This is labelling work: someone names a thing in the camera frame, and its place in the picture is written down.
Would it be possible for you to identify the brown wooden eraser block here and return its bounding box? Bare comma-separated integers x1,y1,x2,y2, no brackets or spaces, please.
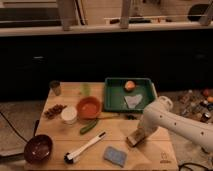
126,130,145,147

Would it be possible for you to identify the pale green cup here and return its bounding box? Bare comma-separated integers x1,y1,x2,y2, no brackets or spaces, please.
81,83,91,97

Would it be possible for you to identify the white black dish brush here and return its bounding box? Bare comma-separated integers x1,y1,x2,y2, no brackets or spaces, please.
64,132,106,164

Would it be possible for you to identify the green cucumber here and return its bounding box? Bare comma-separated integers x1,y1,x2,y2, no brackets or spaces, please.
80,119,99,135

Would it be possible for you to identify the green plastic tray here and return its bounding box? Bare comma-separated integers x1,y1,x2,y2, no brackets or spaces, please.
103,77,157,113

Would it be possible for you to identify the brown grapes bunch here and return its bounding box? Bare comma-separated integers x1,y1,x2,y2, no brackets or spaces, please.
44,104,66,119

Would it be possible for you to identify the black cable left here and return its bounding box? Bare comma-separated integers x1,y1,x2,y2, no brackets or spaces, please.
0,111,29,144

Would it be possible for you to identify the white cup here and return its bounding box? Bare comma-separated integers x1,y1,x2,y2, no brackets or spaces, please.
61,106,77,124

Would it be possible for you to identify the dark purple bowl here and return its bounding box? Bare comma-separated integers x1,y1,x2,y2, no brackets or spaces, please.
24,134,53,164

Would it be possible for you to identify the grey crumpled cloth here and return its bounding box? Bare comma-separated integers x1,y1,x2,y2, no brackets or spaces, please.
124,94,143,109

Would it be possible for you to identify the orange fruit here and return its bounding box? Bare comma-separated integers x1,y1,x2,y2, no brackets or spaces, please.
124,81,136,91

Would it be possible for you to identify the blue sponge cloth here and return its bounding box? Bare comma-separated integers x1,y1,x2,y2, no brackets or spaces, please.
103,146,127,167

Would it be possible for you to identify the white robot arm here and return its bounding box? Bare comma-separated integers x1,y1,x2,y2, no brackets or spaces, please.
138,96,213,152

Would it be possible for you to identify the dark metal cup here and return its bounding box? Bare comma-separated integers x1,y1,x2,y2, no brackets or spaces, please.
49,80,61,96

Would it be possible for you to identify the black cable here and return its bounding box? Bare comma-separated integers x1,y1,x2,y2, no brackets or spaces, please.
0,111,29,144
178,162,211,171

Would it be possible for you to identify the black cable right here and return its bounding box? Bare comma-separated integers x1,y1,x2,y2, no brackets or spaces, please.
178,162,211,171

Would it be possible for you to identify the orange bowl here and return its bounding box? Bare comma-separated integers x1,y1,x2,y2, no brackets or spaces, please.
76,96,101,119

